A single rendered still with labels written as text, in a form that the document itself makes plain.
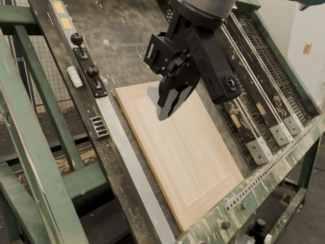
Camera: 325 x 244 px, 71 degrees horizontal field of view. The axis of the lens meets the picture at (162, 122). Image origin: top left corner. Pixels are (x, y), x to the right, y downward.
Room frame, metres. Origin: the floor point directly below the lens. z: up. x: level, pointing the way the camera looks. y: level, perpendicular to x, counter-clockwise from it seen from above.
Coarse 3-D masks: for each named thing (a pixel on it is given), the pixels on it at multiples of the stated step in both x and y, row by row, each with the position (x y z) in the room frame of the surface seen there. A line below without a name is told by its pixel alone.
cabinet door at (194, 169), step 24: (120, 96) 0.84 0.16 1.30; (144, 96) 0.91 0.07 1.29; (192, 96) 1.09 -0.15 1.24; (144, 120) 0.83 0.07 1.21; (168, 120) 0.90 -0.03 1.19; (192, 120) 0.98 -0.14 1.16; (144, 144) 0.76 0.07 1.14; (168, 144) 0.82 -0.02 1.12; (192, 144) 0.89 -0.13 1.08; (216, 144) 0.96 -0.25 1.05; (168, 168) 0.74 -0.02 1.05; (192, 168) 0.80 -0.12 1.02; (216, 168) 0.87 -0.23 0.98; (168, 192) 0.67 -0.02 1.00; (192, 192) 0.73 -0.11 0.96; (216, 192) 0.78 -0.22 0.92; (192, 216) 0.66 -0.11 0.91
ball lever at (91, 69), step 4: (88, 68) 0.68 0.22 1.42; (92, 68) 0.68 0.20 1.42; (96, 68) 0.69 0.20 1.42; (88, 72) 0.68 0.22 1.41; (92, 72) 0.68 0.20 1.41; (96, 72) 0.68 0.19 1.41; (88, 76) 0.69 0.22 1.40; (92, 76) 0.68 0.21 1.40; (96, 76) 0.69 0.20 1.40; (96, 80) 0.74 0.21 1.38; (96, 84) 0.76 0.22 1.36; (100, 84) 0.78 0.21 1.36; (96, 88) 0.77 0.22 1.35; (100, 88) 0.78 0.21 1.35
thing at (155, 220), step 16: (48, 0) 0.94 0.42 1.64; (64, 16) 0.93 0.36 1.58; (64, 32) 0.87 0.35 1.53; (96, 112) 0.75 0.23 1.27; (112, 112) 0.75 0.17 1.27; (112, 128) 0.71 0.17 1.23; (112, 144) 0.69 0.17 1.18; (128, 144) 0.70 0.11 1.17; (128, 160) 0.66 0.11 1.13; (128, 176) 0.63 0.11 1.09; (144, 176) 0.65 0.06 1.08; (144, 192) 0.61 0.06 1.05; (144, 208) 0.58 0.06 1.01; (160, 208) 0.60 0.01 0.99; (160, 224) 0.56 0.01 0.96; (160, 240) 0.53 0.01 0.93
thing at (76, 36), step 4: (72, 36) 0.73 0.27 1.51; (76, 36) 0.73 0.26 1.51; (80, 36) 0.74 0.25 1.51; (72, 40) 0.73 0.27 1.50; (76, 40) 0.73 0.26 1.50; (80, 40) 0.74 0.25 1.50; (76, 44) 0.74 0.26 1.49; (80, 44) 0.74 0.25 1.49; (80, 48) 0.78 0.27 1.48; (84, 52) 0.84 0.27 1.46; (84, 56) 0.82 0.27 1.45
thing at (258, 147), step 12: (168, 0) 1.51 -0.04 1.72; (228, 108) 1.19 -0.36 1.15; (240, 108) 1.16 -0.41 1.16; (240, 120) 1.14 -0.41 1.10; (240, 132) 1.13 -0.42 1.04; (252, 132) 1.09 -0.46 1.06; (252, 144) 1.08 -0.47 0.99; (264, 144) 1.08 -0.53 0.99; (252, 156) 1.08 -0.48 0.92; (264, 156) 1.03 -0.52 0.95
